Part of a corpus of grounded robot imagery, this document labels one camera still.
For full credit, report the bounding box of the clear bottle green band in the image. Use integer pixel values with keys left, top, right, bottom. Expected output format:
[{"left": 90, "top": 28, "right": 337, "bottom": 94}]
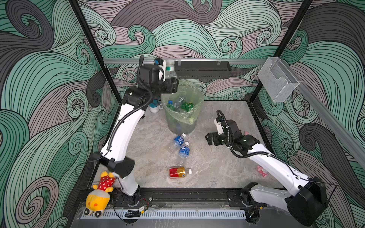
[{"left": 165, "top": 60, "right": 178, "bottom": 80}]

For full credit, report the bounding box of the yellow plush toy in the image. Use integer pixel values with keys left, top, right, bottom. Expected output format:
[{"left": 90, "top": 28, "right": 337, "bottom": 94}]
[{"left": 83, "top": 171, "right": 116, "bottom": 218}]

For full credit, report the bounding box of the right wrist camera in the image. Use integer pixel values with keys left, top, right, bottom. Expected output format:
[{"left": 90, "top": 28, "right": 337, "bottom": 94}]
[{"left": 214, "top": 117, "right": 225, "bottom": 135}]

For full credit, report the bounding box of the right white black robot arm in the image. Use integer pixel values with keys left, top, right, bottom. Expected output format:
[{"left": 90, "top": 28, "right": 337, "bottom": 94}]
[{"left": 205, "top": 110, "right": 328, "bottom": 227}]

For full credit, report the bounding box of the teal lid white jar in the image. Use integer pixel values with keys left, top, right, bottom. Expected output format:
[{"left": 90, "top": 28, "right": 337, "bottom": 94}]
[{"left": 148, "top": 99, "right": 161, "bottom": 114}]

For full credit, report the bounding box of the clear acrylic wall holder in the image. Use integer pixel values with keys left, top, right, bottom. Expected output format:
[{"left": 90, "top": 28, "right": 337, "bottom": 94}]
[{"left": 258, "top": 57, "right": 299, "bottom": 103}]

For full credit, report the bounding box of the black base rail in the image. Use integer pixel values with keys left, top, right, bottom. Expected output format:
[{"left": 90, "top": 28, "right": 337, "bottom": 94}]
[{"left": 79, "top": 188, "right": 303, "bottom": 209}]

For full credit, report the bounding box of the green bottle yellow cap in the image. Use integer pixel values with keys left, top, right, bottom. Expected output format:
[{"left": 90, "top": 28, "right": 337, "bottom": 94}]
[{"left": 180, "top": 102, "right": 189, "bottom": 112}]

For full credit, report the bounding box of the white slotted cable duct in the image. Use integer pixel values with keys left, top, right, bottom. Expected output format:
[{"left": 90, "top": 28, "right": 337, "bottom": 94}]
[{"left": 80, "top": 209, "right": 246, "bottom": 220}]

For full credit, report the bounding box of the red yellow label bottle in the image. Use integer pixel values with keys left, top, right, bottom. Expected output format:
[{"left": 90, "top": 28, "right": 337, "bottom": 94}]
[{"left": 169, "top": 166, "right": 192, "bottom": 179}]

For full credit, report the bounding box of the clear bottle white cap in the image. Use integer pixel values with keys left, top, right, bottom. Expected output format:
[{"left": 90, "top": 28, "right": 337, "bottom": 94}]
[{"left": 174, "top": 96, "right": 185, "bottom": 111}]

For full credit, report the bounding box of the blue label bottle white cap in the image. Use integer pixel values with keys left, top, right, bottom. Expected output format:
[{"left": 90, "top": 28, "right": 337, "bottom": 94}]
[{"left": 167, "top": 133, "right": 186, "bottom": 153}]

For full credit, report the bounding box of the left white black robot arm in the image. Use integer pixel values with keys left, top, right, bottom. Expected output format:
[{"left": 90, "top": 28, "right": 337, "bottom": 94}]
[{"left": 94, "top": 56, "right": 179, "bottom": 201}]

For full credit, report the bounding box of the mesh bin with green bag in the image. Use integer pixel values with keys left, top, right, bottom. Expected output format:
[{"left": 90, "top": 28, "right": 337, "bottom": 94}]
[{"left": 161, "top": 79, "right": 207, "bottom": 135}]

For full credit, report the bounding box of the Pocari Sweat bottle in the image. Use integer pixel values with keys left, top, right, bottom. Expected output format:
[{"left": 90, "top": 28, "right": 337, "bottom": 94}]
[{"left": 177, "top": 142, "right": 190, "bottom": 166}]

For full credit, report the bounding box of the black wall shelf tray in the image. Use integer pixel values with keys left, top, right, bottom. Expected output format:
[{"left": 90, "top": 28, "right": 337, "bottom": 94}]
[{"left": 175, "top": 60, "right": 232, "bottom": 80}]

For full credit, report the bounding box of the pink plush toy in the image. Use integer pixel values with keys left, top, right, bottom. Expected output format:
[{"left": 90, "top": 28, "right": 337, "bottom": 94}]
[{"left": 257, "top": 165, "right": 269, "bottom": 177}]

